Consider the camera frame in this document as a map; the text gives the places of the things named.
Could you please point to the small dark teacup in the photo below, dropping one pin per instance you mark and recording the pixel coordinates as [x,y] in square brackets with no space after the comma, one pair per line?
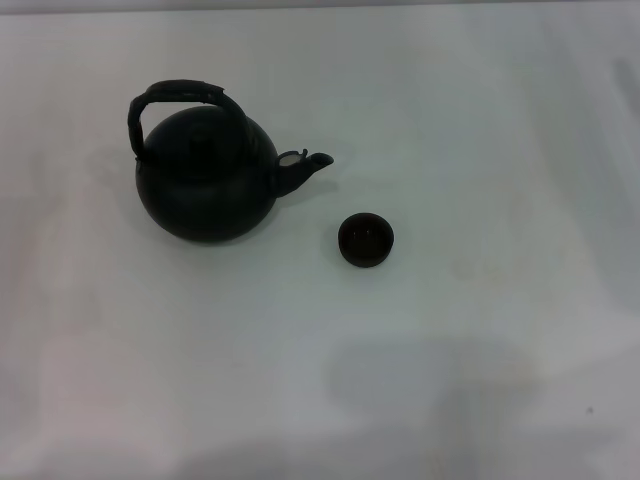
[366,241]

